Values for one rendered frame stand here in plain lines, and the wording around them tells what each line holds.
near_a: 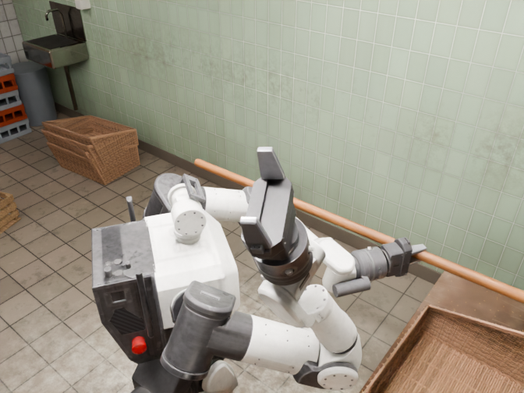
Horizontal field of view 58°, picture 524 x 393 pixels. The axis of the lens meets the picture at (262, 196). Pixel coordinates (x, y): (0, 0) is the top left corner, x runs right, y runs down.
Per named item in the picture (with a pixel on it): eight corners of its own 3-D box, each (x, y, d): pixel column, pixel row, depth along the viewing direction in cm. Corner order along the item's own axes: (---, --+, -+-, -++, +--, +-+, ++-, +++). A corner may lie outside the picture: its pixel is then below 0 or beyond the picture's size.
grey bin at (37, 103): (66, 118, 490) (53, 66, 459) (32, 130, 465) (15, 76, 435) (47, 108, 510) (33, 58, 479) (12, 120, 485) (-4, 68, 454)
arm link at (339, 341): (338, 324, 80) (377, 375, 91) (332, 276, 88) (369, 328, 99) (282, 340, 83) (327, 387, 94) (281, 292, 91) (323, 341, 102)
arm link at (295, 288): (291, 288, 69) (302, 317, 78) (327, 231, 73) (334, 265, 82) (230, 256, 74) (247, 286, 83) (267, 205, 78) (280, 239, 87)
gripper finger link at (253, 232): (262, 217, 55) (272, 243, 60) (235, 216, 56) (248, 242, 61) (259, 229, 54) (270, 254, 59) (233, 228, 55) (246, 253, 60)
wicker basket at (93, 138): (97, 170, 366) (89, 138, 351) (48, 152, 390) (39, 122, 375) (139, 145, 401) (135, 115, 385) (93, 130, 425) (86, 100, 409)
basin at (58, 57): (100, 111, 450) (79, 8, 398) (67, 124, 427) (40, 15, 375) (73, 100, 474) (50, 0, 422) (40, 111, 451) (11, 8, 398)
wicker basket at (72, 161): (97, 190, 376) (90, 160, 361) (52, 171, 402) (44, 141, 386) (141, 164, 410) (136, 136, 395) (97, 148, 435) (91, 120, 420)
